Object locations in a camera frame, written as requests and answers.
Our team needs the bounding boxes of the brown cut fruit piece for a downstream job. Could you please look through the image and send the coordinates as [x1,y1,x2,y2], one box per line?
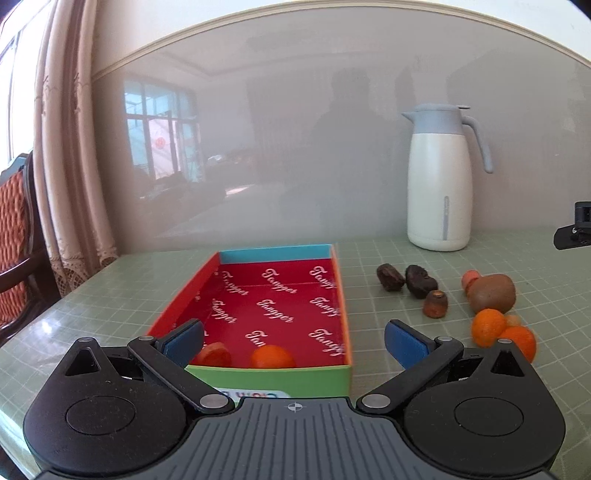
[423,290,449,319]

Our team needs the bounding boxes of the orange tangerine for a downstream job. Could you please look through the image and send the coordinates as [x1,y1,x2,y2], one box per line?
[499,326,537,363]
[250,345,297,369]
[471,308,507,348]

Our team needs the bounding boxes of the dark wrinkled date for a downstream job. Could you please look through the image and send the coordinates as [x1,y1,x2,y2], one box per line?
[405,265,439,299]

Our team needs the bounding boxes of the dark brown date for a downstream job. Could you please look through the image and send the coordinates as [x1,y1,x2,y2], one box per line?
[376,263,406,292]

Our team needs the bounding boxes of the small tan longan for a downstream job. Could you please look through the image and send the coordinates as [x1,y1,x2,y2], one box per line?
[506,314,522,327]

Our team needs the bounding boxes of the brown kiwi fruit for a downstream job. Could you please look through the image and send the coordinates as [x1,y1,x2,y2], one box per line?
[467,274,517,314]

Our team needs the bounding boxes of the orange tangerine front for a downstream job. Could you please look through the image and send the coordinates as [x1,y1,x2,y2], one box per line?
[499,326,537,363]

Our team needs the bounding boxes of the colourful red-lined cardboard box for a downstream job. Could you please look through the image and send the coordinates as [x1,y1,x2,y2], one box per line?
[148,244,353,401]

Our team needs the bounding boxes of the beige lace curtain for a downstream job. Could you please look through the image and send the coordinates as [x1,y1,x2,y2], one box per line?
[32,1,117,295]

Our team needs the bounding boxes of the white thermos jug grey lid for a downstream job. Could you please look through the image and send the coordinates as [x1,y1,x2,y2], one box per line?
[403,103,494,252]

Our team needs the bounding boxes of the wooden sofa orange cushions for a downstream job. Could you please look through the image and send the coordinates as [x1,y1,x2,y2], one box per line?
[0,154,60,343]

